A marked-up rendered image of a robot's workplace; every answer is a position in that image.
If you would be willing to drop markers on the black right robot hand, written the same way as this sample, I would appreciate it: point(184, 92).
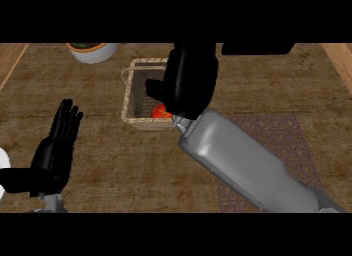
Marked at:
point(191, 83)

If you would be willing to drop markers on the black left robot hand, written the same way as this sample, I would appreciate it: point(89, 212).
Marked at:
point(54, 160)

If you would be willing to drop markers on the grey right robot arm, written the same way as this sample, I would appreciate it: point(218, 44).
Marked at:
point(247, 163)

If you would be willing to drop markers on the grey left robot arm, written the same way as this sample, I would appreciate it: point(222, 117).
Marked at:
point(52, 203)

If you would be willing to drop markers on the red tomato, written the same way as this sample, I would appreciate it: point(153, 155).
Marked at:
point(160, 112)

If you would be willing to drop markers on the wicker basket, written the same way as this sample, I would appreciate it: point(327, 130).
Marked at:
point(140, 100)

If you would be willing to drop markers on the purple patterned placemat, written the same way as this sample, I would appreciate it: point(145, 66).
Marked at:
point(292, 146)

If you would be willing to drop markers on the black appliance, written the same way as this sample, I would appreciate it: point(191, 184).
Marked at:
point(256, 48)

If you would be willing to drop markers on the white pot with orange rim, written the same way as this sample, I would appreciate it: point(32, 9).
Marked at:
point(92, 51)

